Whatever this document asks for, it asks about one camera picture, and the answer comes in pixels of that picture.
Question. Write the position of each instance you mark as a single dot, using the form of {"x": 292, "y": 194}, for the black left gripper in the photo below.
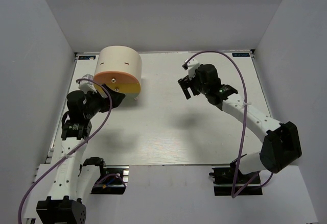
{"x": 117, "y": 97}

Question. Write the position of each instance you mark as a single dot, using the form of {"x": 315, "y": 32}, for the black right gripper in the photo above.
{"x": 186, "y": 83}

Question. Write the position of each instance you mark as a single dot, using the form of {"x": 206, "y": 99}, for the beige orange drawer container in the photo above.
{"x": 120, "y": 69}

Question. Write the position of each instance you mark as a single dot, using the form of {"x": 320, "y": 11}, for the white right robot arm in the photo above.
{"x": 280, "y": 141}

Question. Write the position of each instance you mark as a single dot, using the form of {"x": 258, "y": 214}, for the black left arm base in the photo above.
{"x": 111, "y": 178}

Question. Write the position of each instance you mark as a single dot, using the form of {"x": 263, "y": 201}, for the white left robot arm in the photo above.
{"x": 75, "y": 176}

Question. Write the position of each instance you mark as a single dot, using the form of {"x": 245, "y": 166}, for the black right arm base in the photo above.
{"x": 223, "y": 179}

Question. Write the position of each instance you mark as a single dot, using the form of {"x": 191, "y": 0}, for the blue left corner label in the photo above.
{"x": 87, "y": 57}

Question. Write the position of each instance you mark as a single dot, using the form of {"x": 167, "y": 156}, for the blue corner label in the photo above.
{"x": 87, "y": 57}
{"x": 241, "y": 54}

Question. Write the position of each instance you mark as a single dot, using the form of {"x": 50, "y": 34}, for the blue right corner label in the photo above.
{"x": 241, "y": 54}

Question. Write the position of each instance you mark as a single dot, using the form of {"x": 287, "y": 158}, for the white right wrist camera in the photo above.
{"x": 191, "y": 66}

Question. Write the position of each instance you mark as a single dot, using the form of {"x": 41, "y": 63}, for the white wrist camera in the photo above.
{"x": 191, "y": 66}
{"x": 86, "y": 85}

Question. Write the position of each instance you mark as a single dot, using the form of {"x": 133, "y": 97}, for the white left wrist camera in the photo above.
{"x": 86, "y": 85}

